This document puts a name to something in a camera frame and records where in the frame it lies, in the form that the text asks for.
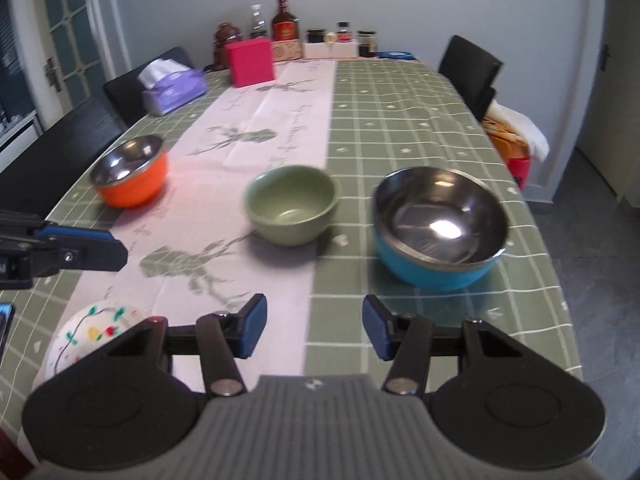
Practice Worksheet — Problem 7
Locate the beige patterned box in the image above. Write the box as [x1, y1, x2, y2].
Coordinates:
[272, 40, 304, 62]

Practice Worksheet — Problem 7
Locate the brown liquor bottle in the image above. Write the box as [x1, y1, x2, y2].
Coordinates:
[271, 0, 301, 43]

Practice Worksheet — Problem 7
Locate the pale pink table runner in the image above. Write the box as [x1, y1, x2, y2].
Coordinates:
[17, 59, 337, 456]

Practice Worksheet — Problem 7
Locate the blue steel bowl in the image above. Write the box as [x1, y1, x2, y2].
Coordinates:
[372, 166, 510, 292]

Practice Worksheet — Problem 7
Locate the red orange box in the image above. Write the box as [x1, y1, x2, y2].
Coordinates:
[482, 117, 532, 192]

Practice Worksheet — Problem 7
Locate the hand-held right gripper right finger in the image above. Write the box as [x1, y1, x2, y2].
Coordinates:
[362, 294, 521, 396]

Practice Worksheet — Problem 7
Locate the purple tissue box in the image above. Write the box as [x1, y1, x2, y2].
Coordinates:
[137, 58, 208, 115]

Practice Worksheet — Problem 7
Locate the metal door handle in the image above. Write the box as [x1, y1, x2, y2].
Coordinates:
[43, 57, 62, 92]

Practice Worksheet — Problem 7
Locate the pink box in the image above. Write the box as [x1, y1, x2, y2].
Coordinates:
[224, 37, 277, 88]

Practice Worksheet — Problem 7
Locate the green ceramic bowl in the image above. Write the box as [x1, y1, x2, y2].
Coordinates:
[244, 165, 339, 247]

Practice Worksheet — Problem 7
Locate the white holder box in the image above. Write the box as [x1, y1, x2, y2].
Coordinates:
[303, 40, 360, 59]

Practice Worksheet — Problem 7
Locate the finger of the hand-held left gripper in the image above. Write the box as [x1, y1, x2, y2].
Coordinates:
[0, 212, 113, 248]
[32, 237, 128, 277]

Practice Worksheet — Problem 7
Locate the orange steel bowl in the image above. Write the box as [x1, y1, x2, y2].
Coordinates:
[89, 135, 170, 208]

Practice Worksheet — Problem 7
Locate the glass paned door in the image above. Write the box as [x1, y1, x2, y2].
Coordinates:
[37, 0, 131, 126]

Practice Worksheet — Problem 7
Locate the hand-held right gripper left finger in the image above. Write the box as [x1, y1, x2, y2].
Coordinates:
[107, 294, 268, 397]

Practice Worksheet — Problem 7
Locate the clear plastic water bottle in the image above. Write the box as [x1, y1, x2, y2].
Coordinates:
[248, 4, 267, 40]

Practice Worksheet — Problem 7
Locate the plain white door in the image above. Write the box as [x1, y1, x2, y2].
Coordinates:
[597, 10, 640, 201]

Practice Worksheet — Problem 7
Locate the painted white ceramic plate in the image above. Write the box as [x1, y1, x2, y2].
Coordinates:
[44, 300, 147, 382]

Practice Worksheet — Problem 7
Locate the black chair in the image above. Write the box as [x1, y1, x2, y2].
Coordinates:
[103, 46, 197, 126]
[0, 95, 128, 216]
[438, 35, 504, 121]

